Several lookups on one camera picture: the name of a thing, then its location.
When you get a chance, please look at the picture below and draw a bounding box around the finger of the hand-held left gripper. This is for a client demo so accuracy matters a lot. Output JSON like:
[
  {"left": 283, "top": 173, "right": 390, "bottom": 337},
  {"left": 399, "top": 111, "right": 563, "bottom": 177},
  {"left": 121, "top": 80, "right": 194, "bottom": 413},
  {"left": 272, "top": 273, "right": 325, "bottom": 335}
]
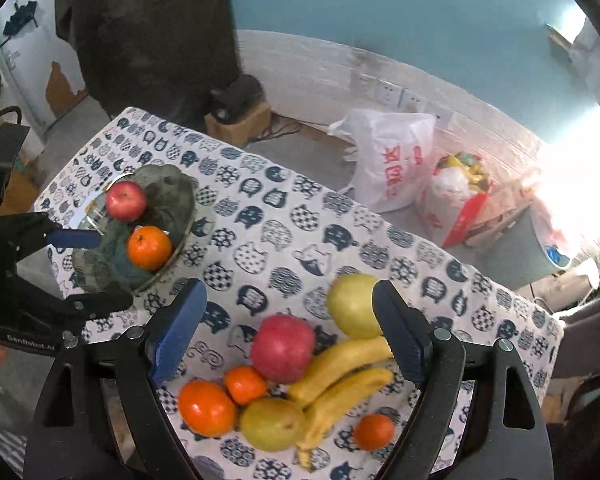
[
  {"left": 17, "top": 274, "right": 134, "bottom": 334},
  {"left": 0, "top": 211, "right": 103, "bottom": 262}
]

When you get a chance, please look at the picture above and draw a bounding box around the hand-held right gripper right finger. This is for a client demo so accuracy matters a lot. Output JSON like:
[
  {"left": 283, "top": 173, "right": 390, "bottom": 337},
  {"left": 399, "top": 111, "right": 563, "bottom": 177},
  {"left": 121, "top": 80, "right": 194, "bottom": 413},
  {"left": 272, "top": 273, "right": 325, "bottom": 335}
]
[{"left": 371, "top": 280, "right": 553, "bottom": 480}]

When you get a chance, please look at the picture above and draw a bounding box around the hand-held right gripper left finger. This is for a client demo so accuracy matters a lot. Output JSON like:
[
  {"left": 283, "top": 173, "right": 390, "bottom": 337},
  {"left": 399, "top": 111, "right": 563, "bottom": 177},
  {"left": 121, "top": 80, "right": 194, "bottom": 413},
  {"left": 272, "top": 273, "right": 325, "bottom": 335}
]
[{"left": 24, "top": 278, "right": 208, "bottom": 480}]

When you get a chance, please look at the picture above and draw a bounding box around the large yellow-green pear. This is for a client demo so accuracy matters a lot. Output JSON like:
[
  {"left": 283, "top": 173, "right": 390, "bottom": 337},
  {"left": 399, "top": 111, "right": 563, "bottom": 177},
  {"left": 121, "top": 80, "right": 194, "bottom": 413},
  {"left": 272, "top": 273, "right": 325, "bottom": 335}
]
[{"left": 326, "top": 273, "right": 387, "bottom": 339}]

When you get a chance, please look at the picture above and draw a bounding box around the small red apple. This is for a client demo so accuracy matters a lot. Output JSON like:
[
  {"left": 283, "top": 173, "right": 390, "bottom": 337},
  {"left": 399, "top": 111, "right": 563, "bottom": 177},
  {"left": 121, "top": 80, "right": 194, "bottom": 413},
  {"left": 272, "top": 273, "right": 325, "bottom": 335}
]
[{"left": 105, "top": 181, "right": 147, "bottom": 221}]

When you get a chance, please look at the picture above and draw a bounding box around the medium orange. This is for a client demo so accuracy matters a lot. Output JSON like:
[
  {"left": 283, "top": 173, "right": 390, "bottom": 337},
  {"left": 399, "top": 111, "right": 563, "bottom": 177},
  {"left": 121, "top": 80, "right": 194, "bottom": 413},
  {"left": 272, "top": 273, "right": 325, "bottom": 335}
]
[{"left": 127, "top": 226, "right": 174, "bottom": 271}]

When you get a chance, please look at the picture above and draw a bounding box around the yellow banana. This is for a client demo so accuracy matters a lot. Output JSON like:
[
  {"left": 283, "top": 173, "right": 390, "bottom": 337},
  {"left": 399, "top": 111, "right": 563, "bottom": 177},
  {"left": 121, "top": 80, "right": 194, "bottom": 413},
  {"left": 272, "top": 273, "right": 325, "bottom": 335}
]
[
  {"left": 295, "top": 367, "right": 395, "bottom": 472},
  {"left": 286, "top": 336, "right": 395, "bottom": 407}
]

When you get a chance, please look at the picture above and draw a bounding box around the large orange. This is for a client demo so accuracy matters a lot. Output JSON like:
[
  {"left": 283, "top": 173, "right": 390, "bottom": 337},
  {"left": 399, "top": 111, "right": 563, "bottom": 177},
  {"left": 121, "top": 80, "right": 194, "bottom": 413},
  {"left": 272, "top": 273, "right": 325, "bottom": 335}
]
[{"left": 178, "top": 380, "right": 238, "bottom": 437}]

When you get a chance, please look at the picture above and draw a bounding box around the small orange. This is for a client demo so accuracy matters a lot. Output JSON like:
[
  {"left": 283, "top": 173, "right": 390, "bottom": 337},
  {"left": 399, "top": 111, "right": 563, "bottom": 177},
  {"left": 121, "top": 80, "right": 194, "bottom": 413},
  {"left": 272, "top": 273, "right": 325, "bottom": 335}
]
[
  {"left": 354, "top": 413, "right": 396, "bottom": 452},
  {"left": 223, "top": 365, "right": 269, "bottom": 406}
]

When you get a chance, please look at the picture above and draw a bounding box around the green glass plate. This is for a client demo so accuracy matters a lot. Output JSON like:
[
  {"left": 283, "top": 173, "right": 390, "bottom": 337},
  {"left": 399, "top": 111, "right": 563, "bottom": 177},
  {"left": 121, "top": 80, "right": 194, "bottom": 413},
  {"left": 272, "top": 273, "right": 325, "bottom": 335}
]
[{"left": 71, "top": 164, "right": 197, "bottom": 295}]

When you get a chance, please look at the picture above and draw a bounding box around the large red apple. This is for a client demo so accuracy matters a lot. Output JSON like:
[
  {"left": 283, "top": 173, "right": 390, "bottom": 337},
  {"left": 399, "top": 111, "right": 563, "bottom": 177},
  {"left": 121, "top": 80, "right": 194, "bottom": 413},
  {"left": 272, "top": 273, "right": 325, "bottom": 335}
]
[{"left": 250, "top": 314, "right": 317, "bottom": 385}]

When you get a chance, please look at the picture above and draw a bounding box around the small yellow-green pear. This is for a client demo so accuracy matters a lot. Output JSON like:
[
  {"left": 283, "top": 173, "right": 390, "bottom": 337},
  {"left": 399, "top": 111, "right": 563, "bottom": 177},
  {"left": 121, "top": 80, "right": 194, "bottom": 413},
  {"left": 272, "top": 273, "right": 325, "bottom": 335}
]
[{"left": 239, "top": 396, "right": 307, "bottom": 453}]

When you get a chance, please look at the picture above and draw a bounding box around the red and white trash bag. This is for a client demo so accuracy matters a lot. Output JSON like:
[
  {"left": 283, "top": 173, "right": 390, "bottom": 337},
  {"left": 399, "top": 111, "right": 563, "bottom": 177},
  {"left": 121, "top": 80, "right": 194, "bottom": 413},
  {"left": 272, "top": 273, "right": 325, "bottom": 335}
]
[{"left": 415, "top": 151, "right": 496, "bottom": 248}]

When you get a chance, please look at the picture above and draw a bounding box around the cat print tablecloth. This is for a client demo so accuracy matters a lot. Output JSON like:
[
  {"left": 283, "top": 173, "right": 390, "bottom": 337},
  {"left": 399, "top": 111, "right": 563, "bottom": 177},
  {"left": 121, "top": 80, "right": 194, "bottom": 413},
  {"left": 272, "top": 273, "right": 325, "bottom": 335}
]
[{"left": 32, "top": 106, "right": 566, "bottom": 480}]

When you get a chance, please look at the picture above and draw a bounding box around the grey bin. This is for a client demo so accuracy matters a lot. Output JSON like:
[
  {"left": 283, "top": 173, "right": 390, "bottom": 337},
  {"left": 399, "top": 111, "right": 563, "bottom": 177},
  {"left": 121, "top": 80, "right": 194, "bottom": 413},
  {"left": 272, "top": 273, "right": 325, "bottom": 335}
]
[{"left": 500, "top": 205, "right": 576, "bottom": 286}]

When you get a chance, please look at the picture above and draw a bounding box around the white door peeling paint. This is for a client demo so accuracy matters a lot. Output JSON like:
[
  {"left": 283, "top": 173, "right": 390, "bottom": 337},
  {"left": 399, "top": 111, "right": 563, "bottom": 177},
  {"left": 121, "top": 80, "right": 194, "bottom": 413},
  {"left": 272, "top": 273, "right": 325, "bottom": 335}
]
[{"left": 0, "top": 0, "right": 88, "bottom": 136}]

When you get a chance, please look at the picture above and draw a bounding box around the white plastic bag red print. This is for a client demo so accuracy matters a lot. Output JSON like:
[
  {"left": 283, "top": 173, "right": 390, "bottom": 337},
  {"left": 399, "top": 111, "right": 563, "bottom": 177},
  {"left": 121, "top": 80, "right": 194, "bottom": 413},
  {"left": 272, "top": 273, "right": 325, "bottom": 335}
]
[{"left": 328, "top": 108, "right": 438, "bottom": 213}]

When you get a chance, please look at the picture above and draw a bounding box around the grey garment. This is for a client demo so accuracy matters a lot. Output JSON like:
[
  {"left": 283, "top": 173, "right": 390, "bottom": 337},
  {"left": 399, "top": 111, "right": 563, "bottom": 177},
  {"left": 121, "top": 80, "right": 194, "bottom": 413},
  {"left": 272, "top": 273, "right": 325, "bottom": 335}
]
[{"left": 550, "top": 290, "right": 600, "bottom": 381}]

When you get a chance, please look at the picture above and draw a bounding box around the wooden box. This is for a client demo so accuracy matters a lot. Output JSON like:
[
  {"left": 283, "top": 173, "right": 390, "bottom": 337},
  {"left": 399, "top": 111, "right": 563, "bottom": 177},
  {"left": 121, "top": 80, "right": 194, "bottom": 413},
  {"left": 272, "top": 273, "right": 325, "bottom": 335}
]
[{"left": 204, "top": 100, "right": 272, "bottom": 148}]

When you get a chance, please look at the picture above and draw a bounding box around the black device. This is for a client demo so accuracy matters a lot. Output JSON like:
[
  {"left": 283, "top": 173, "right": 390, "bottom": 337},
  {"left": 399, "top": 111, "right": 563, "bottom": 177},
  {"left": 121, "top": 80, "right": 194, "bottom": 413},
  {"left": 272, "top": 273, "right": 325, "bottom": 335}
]
[{"left": 210, "top": 74, "right": 263, "bottom": 122}]

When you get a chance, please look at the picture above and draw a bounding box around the dark curtain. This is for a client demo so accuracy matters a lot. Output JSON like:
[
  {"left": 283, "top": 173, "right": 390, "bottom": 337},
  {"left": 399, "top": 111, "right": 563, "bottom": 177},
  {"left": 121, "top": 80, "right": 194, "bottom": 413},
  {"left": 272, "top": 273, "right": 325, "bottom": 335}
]
[{"left": 55, "top": 0, "right": 238, "bottom": 126}]

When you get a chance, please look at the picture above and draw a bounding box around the dark hanging object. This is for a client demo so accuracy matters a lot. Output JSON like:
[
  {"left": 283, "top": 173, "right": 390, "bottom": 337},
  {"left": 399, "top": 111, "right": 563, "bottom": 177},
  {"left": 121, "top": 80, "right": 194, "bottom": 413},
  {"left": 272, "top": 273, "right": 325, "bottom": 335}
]
[{"left": 1, "top": 0, "right": 39, "bottom": 37}]

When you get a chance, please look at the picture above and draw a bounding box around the black cable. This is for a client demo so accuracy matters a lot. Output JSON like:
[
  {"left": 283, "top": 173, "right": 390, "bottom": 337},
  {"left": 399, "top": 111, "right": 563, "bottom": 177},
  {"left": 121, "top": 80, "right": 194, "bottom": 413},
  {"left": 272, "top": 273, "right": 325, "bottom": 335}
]
[{"left": 260, "top": 114, "right": 302, "bottom": 142}]

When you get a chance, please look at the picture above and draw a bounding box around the white wall socket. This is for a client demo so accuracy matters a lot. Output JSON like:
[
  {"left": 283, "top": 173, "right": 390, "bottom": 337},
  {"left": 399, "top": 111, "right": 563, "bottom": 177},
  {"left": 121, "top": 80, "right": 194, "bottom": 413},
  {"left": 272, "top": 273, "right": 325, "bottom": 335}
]
[
  {"left": 375, "top": 80, "right": 401, "bottom": 105},
  {"left": 351, "top": 72, "right": 377, "bottom": 95},
  {"left": 399, "top": 88, "right": 427, "bottom": 113}
]

